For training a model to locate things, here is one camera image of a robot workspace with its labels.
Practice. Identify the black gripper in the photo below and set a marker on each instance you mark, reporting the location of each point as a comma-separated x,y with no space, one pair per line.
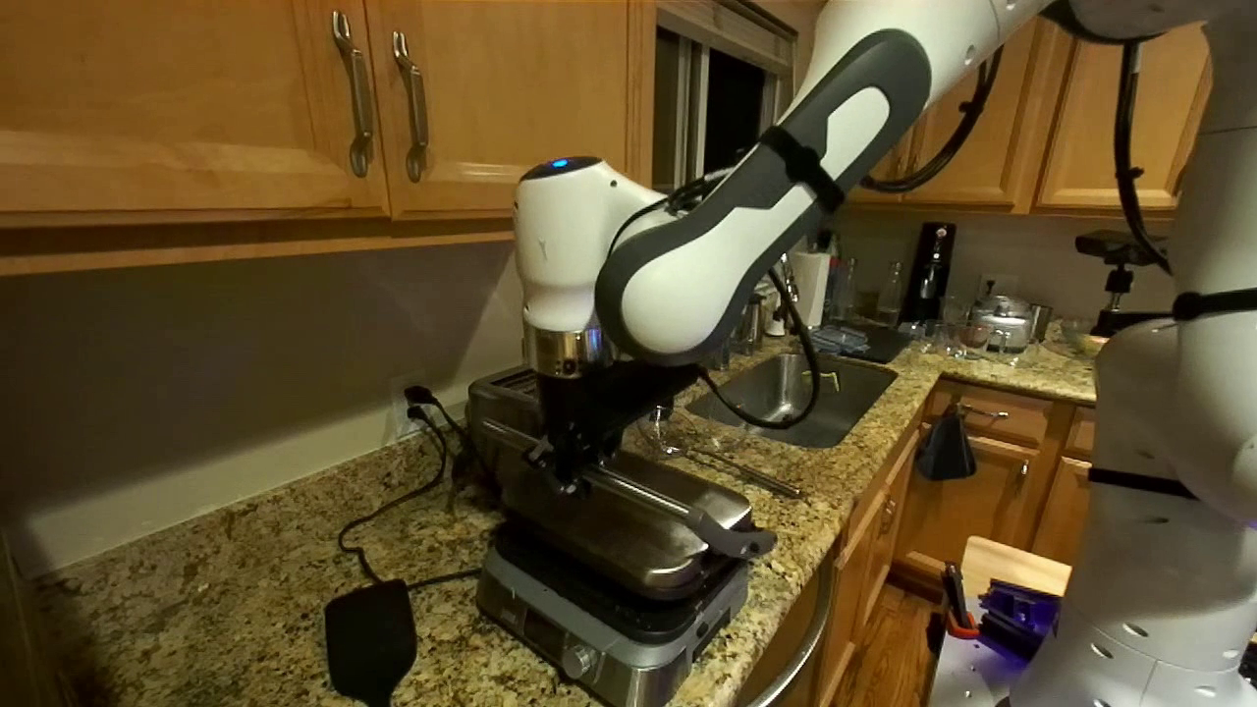
587,414

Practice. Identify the stainless grill sandwich maker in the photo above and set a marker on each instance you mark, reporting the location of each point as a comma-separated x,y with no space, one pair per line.
618,580

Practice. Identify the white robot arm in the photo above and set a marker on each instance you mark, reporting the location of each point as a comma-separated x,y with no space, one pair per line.
627,303

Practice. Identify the stainless kitchen sink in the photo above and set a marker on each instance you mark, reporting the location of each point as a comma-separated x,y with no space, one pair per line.
796,402

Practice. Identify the black coffee machine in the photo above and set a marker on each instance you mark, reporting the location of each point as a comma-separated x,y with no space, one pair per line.
927,277

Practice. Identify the black hanging towel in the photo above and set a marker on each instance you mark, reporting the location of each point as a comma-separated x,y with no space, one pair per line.
949,453

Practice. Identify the silver kettle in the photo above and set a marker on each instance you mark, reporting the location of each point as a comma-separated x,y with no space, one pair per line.
1004,321

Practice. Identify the right cabinet door handle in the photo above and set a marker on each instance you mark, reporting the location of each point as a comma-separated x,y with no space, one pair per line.
414,99

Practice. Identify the cabinet door handle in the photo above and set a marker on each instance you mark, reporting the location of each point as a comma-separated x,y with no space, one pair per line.
414,99
358,97

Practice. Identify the left cabinet door handle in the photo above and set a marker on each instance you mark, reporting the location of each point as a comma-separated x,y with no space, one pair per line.
358,97

